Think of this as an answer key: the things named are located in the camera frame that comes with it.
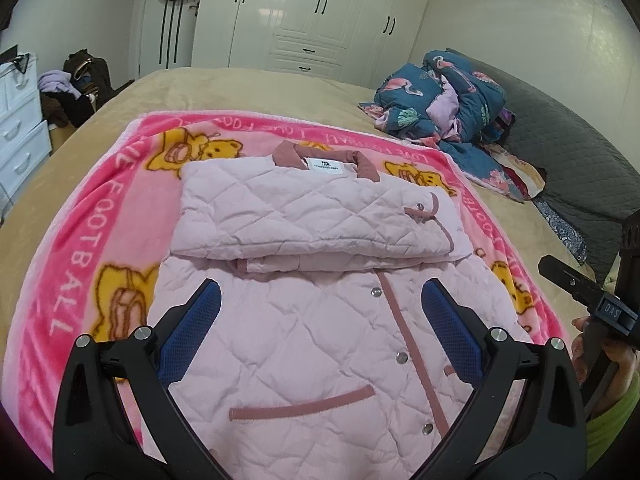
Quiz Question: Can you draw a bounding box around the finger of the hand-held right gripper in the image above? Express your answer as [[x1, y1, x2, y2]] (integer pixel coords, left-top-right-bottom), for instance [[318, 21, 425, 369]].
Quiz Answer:
[[538, 254, 607, 312]]

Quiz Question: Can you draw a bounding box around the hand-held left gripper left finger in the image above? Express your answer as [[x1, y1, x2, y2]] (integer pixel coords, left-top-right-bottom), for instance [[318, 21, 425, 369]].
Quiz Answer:
[[52, 279, 223, 480]]

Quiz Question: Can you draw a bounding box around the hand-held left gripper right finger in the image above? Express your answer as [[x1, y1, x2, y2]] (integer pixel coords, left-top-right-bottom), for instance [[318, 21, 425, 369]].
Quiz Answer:
[[421, 279, 588, 480]]

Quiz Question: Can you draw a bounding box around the pink quilted jacket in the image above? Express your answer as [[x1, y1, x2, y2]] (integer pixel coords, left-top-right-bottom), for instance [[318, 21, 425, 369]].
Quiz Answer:
[[137, 140, 534, 480]]

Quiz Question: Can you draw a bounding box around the person's right forearm green sleeve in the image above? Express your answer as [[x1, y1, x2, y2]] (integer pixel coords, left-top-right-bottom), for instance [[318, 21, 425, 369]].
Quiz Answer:
[[585, 387, 640, 468]]

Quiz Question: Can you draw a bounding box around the person's right hand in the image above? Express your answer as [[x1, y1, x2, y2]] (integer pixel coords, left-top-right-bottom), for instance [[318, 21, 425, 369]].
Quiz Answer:
[[570, 317, 640, 401]]

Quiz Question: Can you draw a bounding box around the blue patterned pillow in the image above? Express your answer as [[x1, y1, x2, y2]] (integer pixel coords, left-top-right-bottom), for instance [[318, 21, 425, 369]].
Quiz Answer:
[[531, 196, 589, 264]]

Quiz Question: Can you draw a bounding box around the red yellow printed cloth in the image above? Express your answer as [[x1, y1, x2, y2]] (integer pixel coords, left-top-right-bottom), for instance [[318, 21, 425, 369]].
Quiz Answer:
[[479, 144, 547, 199]]

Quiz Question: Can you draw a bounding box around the pink bear printed blanket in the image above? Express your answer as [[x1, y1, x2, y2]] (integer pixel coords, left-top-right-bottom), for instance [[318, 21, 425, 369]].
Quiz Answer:
[[0, 110, 574, 472]]

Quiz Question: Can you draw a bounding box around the grey quilted headboard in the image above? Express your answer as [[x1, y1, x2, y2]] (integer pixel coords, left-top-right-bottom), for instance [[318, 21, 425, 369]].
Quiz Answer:
[[450, 54, 640, 283]]

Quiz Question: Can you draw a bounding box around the teal flamingo printed quilt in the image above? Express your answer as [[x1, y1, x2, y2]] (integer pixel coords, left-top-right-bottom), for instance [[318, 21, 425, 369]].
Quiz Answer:
[[358, 49, 527, 204]]

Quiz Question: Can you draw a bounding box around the dark brown cloth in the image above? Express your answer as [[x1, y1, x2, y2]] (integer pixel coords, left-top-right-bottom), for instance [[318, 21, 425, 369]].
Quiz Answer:
[[40, 89, 103, 129]]

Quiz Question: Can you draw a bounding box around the bed with tan sheet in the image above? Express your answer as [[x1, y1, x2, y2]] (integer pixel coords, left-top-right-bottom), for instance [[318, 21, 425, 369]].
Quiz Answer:
[[0, 65, 628, 356]]

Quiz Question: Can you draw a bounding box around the white drawer cabinet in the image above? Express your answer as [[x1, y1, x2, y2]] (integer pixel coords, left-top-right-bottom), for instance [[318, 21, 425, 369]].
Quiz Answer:
[[0, 52, 54, 198]]

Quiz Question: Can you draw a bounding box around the black bag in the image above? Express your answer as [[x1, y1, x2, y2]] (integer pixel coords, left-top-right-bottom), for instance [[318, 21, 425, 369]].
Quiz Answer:
[[62, 49, 115, 92]]

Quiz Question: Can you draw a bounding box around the purple cloth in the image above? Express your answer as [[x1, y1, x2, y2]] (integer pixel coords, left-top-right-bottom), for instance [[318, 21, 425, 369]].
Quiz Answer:
[[38, 70, 82, 99]]

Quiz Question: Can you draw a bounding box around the white door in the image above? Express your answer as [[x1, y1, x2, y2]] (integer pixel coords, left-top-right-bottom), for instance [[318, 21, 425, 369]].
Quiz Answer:
[[134, 0, 202, 80]]

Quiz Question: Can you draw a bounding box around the white wardrobe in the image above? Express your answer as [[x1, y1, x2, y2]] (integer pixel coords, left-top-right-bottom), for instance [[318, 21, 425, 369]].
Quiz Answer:
[[192, 0, 442, 79]]

